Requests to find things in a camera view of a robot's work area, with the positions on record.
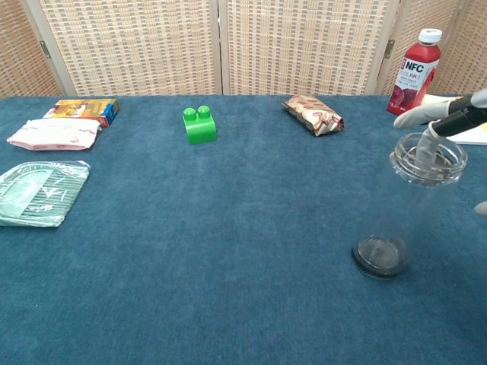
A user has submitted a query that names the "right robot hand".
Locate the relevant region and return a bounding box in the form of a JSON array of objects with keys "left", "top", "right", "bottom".
[{"left": 393, "top": 89, "right": 487, "bottom": 217}]

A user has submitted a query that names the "white and yellow notebook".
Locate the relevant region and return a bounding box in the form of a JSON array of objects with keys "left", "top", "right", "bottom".
[{"left": 420, "top": 94, "right": 487, "bottom": 146}]

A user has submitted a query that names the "red NFC juice bottle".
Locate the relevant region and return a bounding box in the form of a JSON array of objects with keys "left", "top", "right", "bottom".
[{"left": 387, "top": 28, "right": 444, "bottom": 117}]

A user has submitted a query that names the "clear glass jar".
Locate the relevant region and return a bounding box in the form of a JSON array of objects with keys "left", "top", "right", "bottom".
[{"left": 352, "top": 131, "right": 469, "bottom": 281}]

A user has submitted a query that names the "gold red snack packet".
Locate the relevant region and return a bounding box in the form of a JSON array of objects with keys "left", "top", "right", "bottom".
[{"left": 280, "top": 94, "right": 345, "bottom": 137}]

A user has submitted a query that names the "green toy brick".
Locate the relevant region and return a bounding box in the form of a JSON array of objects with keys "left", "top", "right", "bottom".
[{"left": 181, "top": 105, "right": 218, "bottom": 145}]

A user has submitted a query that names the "blue table cloth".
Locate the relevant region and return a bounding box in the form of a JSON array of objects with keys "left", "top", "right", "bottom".
[{"left": 0, "top": 94, "right": 487, "bottom": 365}]

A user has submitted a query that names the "woven bamboo folding screen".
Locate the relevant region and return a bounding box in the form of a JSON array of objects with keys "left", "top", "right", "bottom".
[{"left": 0, "top": 0, "right": 487, "bottom": 98}]

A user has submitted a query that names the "colourful orange cardboard box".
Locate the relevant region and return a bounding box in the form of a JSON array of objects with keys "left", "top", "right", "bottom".
[{"left": 43, "top": 98, "right": 121, "bottom": 129}]

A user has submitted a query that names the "white tissue packet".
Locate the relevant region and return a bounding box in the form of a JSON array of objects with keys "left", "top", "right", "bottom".
[{"left": 6, "top": 118, "right": 103, "bottom": 152}]

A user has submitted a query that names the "clear green plastic pouch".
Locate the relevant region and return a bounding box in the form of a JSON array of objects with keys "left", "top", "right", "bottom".
[{"left": 0, "top": 160, "right": 91, "bottom": 228}]

